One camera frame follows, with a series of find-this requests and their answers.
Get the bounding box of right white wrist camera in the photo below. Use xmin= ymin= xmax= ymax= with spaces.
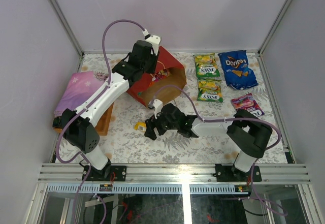
xmin=148 ymin=99 xmax=163 ymax=114

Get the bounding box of orange wooden tray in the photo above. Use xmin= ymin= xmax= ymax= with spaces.
xmin=52 ymin=104 xmax=114 ymax=136

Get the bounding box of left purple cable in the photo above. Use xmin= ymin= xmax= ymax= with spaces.
xmin=56 ymin=19 xmax=148 ymax=224

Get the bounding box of green candy bag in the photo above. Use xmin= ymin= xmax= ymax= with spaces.
xmin=193 ymin=53 xmax=220 ymax=78

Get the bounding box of floral table cloth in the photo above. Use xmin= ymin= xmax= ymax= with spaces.
xmin=59 ymin=53 xmax=287 ymax=164

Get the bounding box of purple snack packet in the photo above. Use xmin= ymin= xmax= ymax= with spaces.
xmin=231 ymin=93 xmax=265 ymax=117

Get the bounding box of blue chips bag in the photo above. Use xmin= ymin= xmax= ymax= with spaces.
xmin=218 ymin=50 xmax=258 ymax=90

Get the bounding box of aluminium front rail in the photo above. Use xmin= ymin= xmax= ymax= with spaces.
xmin=38 ymin=162 xmax=312 ymax=194

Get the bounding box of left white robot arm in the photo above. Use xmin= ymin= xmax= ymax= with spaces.
xmin=59 ymin=35 xmax=161 ymax=181

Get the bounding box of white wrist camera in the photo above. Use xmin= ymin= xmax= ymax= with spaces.
xmin=142 ymin=29 xmax=161 ymax=56
xmin=148 ymin=99 xmax=163 ymax=114

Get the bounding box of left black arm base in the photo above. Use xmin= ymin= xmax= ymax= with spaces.
xmin=86 ymin=161 xmax=127 ymax=182

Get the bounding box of red paper bag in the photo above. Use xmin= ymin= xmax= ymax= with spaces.
xmin=127 ymin=46 xmax=186 ymax=107

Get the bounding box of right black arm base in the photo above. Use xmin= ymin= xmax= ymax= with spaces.
xmin=212 ymin=164 xmax=262 ymax=183

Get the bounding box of green yellow snack packet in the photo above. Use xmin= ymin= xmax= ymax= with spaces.
xmin=197 ymin=78 xmax=223 ymax=102

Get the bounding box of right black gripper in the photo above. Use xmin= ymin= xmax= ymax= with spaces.
xmin=144 ymin=109 xmax=179 ymax=140

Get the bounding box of yellow small snack bar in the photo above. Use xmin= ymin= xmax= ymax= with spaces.
xmin=134 ymin=122 xmax=147 ymax=132

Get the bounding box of purple frozen gift bag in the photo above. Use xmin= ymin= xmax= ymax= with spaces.
xmin=54 ymin=71 xmax=108 ymax=117

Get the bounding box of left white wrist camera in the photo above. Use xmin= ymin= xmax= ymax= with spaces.
xmin=142 ymin=29 xmax=161 ymax=56

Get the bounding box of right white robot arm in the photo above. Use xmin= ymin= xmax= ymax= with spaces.
xmin=145 ymin=104 xmax=273 ymax=181

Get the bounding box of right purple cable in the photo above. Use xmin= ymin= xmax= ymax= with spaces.
xmin=151 ymin=84 xmax=289 ymax=217

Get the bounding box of purple cable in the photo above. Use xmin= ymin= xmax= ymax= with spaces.
xmin=56 ymin=19 xmax=148 ymax=224
xmin=151 ymin=84 xmax=289 ymax=217

